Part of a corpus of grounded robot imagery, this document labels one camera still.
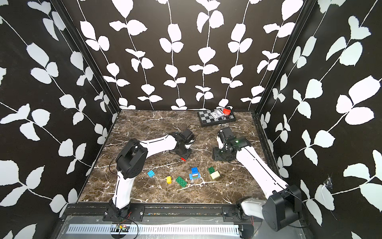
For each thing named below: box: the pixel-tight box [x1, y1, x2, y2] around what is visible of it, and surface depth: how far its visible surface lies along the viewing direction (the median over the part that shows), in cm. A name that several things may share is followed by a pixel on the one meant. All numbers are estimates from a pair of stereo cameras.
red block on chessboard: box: [222, 108, 232, 116], surface depth 118 cm
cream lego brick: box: [210, 170, 221, 180], surface depth 89 cm
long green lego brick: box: [175, 176, 188, 188], surface depth 87 cm
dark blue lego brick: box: [191, 166, 199, 175], surface depth 92 cm
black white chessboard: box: [197, 109, 237, 128], surface depth 116 cm
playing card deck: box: [209, 109, 225, 120], surface depth 117 cm
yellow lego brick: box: [166, 175, 172, 185], surface depth 85 cm
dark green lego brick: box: [207, 166, 216, 174], surface depth 90 cm
